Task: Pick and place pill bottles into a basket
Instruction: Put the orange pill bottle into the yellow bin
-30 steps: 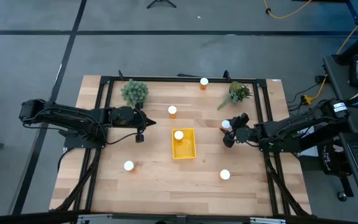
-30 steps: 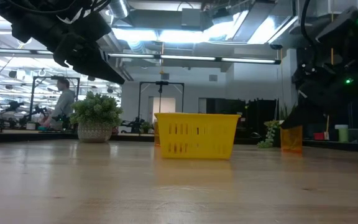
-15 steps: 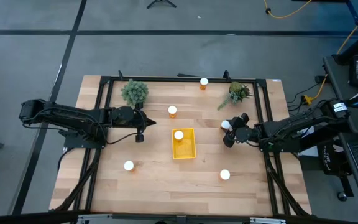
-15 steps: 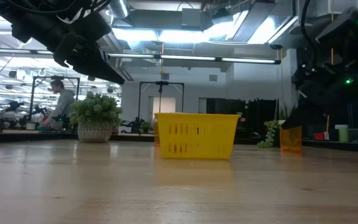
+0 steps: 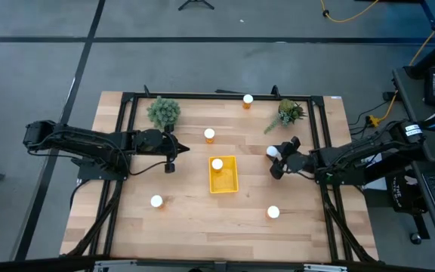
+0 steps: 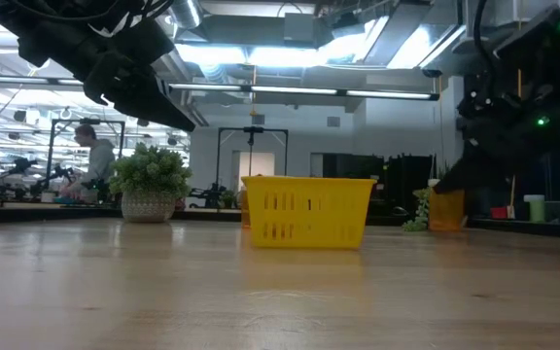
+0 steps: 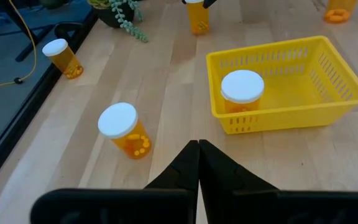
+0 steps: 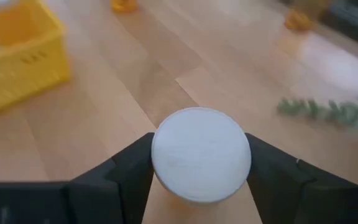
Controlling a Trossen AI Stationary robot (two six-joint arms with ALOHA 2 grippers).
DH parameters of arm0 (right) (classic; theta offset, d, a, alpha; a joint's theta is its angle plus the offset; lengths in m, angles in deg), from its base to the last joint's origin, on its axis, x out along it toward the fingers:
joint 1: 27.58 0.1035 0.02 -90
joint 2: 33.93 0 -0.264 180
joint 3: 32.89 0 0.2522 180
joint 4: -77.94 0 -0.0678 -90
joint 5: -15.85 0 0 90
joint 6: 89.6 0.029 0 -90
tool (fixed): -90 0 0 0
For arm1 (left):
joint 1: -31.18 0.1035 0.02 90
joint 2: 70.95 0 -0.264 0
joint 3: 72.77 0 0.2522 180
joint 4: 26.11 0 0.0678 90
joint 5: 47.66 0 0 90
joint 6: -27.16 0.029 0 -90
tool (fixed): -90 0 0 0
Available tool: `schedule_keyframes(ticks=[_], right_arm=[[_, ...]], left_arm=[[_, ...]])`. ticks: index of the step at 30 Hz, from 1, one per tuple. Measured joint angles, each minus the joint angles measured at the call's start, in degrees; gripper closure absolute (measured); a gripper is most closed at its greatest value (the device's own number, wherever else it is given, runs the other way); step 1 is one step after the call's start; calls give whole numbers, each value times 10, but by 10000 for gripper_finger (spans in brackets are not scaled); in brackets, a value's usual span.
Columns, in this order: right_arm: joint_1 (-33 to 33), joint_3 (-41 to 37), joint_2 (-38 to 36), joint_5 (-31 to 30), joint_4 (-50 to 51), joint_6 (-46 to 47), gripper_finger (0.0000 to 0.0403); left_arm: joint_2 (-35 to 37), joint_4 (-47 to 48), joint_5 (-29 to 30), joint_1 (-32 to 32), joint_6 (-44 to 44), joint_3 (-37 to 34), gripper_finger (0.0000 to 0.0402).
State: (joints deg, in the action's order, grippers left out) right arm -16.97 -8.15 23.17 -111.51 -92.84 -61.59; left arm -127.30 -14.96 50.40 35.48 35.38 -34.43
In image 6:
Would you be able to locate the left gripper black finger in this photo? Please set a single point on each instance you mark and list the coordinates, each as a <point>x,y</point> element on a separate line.
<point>163,109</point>

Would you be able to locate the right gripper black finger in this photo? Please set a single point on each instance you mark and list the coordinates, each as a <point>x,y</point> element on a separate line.
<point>452,177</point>

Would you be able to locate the orange pill bottle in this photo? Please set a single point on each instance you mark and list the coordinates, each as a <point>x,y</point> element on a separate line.
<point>447,214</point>

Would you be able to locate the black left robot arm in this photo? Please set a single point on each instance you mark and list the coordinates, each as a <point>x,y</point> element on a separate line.
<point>66,29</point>

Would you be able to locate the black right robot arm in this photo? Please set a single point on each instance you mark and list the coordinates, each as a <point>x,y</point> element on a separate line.
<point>528,34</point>

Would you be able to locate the background black robot arm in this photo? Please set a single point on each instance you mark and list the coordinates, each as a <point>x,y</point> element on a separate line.
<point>56,175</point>
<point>15,170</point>

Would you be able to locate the yellow plastic slotted basket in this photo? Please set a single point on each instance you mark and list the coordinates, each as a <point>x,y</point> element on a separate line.
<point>309,216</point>

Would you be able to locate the succulent plant with trailing strands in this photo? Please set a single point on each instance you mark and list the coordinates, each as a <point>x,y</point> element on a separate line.
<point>422,209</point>

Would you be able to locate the small red container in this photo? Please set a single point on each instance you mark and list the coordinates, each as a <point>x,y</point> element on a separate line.
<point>500,213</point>

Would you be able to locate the round bushy plant, white pot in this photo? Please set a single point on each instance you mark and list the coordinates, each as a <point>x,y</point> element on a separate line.
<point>149,170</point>

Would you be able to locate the person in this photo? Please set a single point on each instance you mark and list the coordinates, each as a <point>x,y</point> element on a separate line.
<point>100,160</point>

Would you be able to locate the green cup with white lid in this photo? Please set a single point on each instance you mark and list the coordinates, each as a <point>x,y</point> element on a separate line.
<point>535,211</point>

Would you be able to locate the small background potted plant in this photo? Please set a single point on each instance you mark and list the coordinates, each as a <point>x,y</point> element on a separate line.
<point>228,198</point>

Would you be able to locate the long LED light bar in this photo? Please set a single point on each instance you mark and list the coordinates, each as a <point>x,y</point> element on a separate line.
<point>294,90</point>

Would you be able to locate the grey ceiling ventilation box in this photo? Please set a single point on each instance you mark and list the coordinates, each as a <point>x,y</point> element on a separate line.
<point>299,26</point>

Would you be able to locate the background black gantry frame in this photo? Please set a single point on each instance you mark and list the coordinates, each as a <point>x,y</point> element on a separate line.
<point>88,121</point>

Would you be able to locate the black ceiling dome camera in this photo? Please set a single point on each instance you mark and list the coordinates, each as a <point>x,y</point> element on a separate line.
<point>430,73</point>

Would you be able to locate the background black camera stand frame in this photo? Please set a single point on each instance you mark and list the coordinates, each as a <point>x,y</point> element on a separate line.
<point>252,129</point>

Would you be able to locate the silver round air duct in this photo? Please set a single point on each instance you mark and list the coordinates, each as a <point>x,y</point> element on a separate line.
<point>185,12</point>

